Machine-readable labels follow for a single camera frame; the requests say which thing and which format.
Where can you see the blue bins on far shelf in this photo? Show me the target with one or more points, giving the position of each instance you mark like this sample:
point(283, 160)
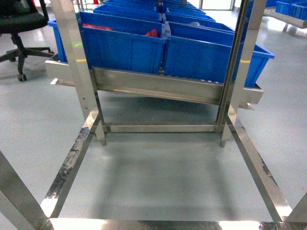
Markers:
point(293, 8)

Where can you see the blue plastic bin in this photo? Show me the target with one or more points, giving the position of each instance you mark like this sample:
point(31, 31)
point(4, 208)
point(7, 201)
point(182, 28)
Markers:
point(111, 42)
point(197, 52)

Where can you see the black office chair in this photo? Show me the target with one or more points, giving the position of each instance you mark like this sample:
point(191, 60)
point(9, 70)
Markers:
point(16, 17)

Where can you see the stainless steel rack frame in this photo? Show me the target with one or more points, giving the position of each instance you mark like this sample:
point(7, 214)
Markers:
point(19, 206)

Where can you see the blue plastic bin left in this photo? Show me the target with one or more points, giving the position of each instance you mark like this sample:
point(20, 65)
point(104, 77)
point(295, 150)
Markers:
point(111, 42)

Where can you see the blue plastic bin right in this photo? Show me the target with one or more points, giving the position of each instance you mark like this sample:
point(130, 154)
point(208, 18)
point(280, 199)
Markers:
point(197, 52)

